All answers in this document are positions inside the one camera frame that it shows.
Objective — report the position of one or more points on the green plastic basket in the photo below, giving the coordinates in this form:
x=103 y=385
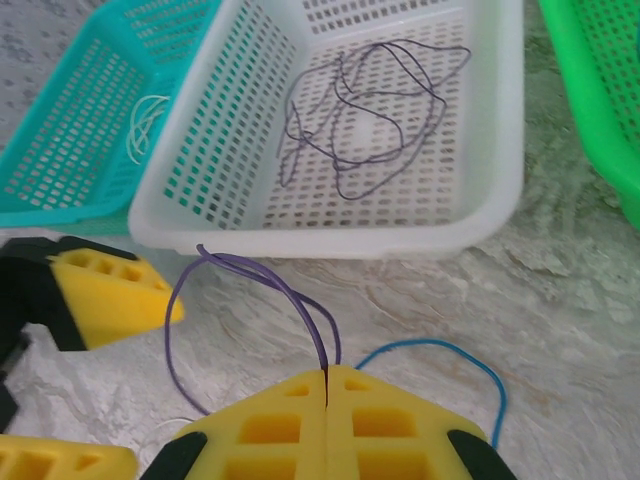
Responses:
x=575 y=75

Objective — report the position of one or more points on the white plastic basket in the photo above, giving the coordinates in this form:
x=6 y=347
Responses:
x=325 y=242

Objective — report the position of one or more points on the teal plastic basket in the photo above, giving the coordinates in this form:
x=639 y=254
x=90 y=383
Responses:
x=60 y=220

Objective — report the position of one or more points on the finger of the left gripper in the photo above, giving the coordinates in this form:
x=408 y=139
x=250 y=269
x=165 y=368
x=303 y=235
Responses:
x=60 y=462
x=115 y=300

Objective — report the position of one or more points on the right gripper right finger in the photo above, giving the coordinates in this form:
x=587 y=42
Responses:
x=390 y=440

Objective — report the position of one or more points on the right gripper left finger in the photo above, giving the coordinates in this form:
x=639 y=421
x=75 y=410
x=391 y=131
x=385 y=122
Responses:
x=270 y=440

